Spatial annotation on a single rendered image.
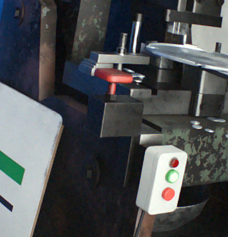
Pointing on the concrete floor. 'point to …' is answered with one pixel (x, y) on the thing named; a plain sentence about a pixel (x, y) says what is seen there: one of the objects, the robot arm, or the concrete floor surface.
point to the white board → (21, 159)
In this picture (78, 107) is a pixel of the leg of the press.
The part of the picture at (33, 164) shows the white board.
